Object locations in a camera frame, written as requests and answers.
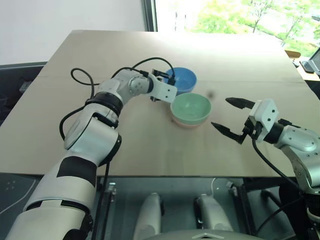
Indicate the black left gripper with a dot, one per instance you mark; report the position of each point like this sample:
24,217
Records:
158,73

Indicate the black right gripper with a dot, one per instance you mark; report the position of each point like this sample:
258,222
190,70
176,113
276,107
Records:
253,130

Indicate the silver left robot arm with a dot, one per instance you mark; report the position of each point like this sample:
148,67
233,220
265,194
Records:
82,130

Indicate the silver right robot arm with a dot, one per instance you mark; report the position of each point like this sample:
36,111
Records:
300,142

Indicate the blue bowl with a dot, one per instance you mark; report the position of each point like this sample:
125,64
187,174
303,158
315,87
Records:
185,80

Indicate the green bowl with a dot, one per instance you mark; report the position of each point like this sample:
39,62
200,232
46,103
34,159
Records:
191,108

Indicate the pink bowl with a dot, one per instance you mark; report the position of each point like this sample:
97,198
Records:
187,126

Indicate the wooden side desk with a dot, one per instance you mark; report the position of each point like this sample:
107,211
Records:
311,82

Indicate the black table leg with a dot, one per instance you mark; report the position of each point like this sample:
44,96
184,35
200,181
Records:
107,205
241,202

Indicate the black desk device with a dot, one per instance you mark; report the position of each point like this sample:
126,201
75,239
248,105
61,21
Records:
307,66

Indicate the silver right robot leg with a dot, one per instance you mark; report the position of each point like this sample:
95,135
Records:
211,212

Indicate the silver robot leg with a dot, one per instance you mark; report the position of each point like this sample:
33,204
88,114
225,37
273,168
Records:
211,212
147,215

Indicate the dark monitor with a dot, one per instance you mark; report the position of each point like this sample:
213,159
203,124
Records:
316,61

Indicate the silver left robot leg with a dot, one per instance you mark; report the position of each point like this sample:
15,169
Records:
147,215

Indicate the white power strip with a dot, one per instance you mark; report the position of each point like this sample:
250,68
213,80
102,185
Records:
25,86

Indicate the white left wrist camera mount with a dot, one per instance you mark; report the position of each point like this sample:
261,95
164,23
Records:
163,91

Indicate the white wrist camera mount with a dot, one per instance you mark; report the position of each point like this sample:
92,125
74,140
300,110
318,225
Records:
266,112
163,91

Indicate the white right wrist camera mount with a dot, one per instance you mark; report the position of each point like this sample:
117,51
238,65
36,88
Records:
266,112

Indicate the dark window frame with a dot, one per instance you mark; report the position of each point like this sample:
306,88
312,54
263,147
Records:
150,15

